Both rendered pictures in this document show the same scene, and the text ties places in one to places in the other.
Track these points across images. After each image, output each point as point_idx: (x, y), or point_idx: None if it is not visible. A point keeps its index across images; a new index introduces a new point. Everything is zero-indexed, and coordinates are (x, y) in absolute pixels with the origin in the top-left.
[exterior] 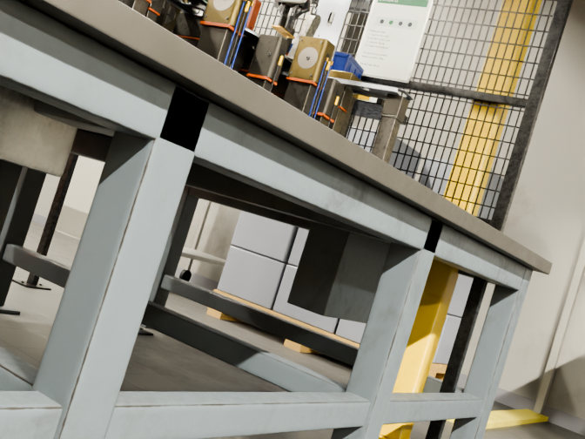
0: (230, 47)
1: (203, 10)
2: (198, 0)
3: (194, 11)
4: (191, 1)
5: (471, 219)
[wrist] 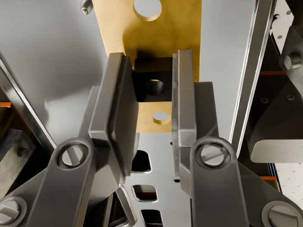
0: (270, 168)
1: (160, 200)
2: (181, 216)
3: (129, 194)
4: (162, 213)
5: None
